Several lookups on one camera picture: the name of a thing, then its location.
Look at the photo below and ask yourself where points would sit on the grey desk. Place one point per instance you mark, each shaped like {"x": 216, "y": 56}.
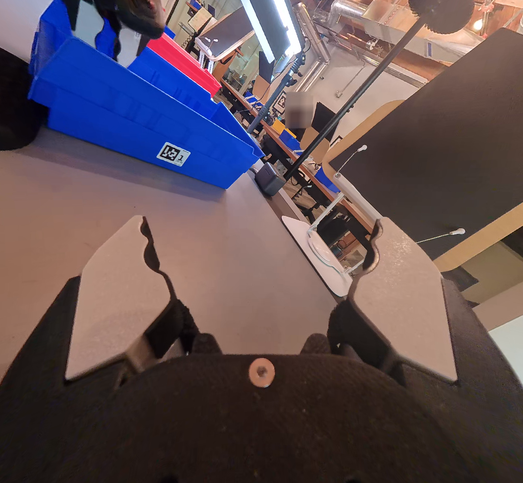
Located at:
{"x": 229, "y": 246}

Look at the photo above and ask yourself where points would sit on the black mesh cushion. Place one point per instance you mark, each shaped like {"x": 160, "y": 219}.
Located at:
{"x": 16, "y": 103}

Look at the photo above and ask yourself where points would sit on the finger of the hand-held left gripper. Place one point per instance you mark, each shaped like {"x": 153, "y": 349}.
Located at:
{"x": 88, "y": 21}
{"x": 130, "y": 46}

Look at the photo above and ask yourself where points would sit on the white-tipped thin rod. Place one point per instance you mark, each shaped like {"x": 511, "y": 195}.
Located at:
{"x": 361, "y": 148}
{"x": 459, "y": 231}

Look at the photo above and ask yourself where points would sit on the black light stand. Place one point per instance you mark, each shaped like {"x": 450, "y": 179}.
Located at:
{"x": 286, "y": 78}

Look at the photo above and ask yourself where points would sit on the black board wooden edge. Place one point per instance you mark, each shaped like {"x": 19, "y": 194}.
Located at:
{"x": 449, "y": 144}
{"x": 229, "y": 29}

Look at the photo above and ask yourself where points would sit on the LED light panel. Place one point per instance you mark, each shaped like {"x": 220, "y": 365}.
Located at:
{"x": 265, "y": 5}

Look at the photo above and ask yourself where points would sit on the blue bin white tag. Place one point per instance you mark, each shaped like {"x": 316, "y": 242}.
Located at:
{"x": 122, "y": 123}

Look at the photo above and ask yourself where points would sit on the red plastic bin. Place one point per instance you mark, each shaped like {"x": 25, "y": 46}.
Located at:
{"x": 179, "y": 58}

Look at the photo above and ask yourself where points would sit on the blue plastic bin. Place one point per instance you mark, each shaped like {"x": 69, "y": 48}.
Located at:
{"x": 169, "y": 33}
{"x": 51, "y": 21}
{"x": 175, "y": 82}

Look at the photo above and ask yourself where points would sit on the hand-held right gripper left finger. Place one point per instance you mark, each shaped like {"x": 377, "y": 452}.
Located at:
{"x": 118, "y": 307}

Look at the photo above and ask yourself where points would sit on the silver ventilation duct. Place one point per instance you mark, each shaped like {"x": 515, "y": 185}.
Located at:
{"x": 347, "y": 9}

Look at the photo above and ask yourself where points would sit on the small grey box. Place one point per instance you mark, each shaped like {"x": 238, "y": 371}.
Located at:
{"x": 269, "y": 178}

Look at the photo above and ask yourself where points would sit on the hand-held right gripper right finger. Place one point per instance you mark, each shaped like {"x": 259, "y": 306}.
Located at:
{"x": 404, "y": 307}

